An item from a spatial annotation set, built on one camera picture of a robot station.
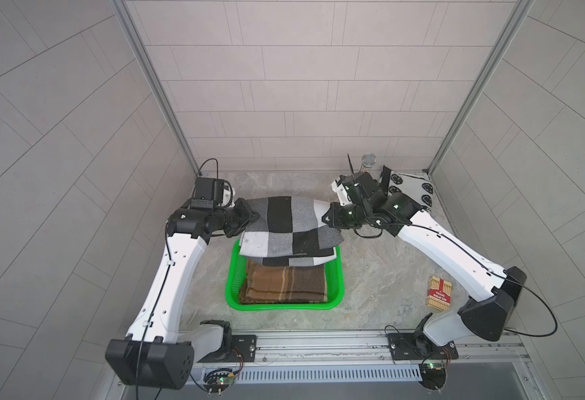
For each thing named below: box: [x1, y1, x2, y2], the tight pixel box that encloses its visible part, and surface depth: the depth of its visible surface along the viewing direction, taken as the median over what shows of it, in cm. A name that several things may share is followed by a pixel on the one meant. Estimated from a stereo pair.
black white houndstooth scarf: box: [380, 165, 435, 210], surface depth 109 cm
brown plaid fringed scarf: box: [238, 259, 329, 305], surface depth 80 cm
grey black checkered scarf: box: [238, 195, 345, 267], surface depth 71 cm
